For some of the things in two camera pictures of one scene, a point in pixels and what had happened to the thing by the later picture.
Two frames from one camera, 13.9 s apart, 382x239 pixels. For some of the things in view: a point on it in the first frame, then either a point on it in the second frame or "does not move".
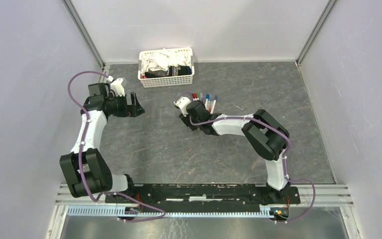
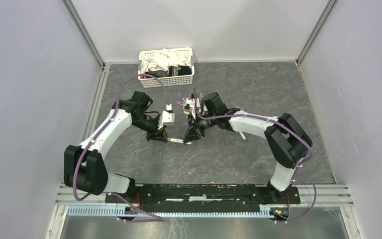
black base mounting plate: (208, 194) does not move
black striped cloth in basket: (171, 70) does not move
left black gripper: (133, 110) → (161, 135)
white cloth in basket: (163, 59) does not move
